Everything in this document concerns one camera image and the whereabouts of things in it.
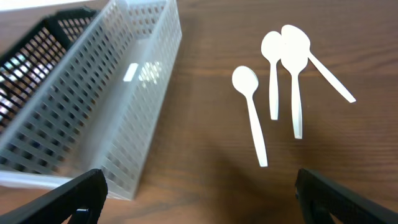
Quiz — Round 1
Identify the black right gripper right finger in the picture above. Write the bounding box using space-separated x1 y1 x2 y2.
295 169 397 223

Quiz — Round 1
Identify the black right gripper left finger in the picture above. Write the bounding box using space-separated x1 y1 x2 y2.
1 169 108 224

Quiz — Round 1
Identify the white plastic spoon lowest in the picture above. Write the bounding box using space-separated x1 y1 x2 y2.
232 65 268 167

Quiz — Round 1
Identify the white plastic spoon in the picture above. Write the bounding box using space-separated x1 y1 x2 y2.
261 31 282 120
280 46 309 140

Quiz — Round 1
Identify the white plastic spoon angled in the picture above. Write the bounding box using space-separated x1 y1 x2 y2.
281 24 356 103

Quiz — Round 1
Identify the clear perforated plastic basket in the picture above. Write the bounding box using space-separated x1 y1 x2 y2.
1 0 182 200

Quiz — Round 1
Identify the dark green plastic basket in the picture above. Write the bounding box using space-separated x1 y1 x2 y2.
1 6 100 131

